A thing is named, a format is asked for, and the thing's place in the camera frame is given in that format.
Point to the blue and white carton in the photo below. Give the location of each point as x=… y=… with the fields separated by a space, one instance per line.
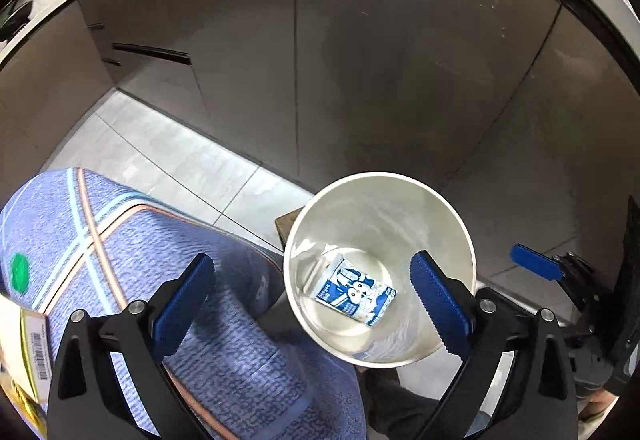
x=350 y=292

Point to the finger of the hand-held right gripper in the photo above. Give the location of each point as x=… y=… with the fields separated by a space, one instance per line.
x=535 y=261

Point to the grey cabinet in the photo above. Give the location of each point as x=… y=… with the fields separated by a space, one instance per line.
x=400 y=45

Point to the person's right forearm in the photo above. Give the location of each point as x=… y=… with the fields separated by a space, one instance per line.
x=595 y=405

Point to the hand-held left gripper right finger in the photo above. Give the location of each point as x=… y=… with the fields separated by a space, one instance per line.
x=440 y=305

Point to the blue patterned cloth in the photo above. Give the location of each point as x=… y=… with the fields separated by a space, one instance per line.
x=250 y=370

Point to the white round bin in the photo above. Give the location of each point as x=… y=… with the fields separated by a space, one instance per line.
x=380 y=220

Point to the yellow and white package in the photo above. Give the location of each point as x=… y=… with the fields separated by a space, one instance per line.
x=25 y=355

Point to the brown box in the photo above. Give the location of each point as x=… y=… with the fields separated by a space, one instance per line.
x=287 y=230

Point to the green round cap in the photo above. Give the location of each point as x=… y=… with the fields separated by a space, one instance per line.
x=20 y=272

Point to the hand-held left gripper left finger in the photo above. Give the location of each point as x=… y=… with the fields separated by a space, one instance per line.
x=182 y=305

